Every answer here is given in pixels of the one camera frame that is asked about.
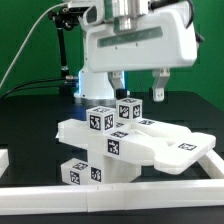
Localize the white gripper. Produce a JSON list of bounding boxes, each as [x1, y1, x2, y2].
[[86, 1, 197, 102]]

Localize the white chair backrest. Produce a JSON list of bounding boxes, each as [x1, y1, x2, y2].
[[58, 119, 216, 175]]

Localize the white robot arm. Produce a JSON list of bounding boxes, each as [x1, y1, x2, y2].
[[64, 0, 203, 105]]

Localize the white block far left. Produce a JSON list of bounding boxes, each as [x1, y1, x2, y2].
[[0, 149, 9, 177]]

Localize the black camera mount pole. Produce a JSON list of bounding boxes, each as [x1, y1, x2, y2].
[[48, 6, 78, 96]]

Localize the overhead camera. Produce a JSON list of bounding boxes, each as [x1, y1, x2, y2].
[[62, 0, 97, 12]]

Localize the white cable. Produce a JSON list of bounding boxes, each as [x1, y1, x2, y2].
[[0, 3, 68, 91]]

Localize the black cables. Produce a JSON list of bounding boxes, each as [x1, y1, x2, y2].
[[0, 77, 81, 101]]

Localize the white boundary frame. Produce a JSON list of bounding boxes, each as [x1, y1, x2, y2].
[[0, 150, 224, 215]]

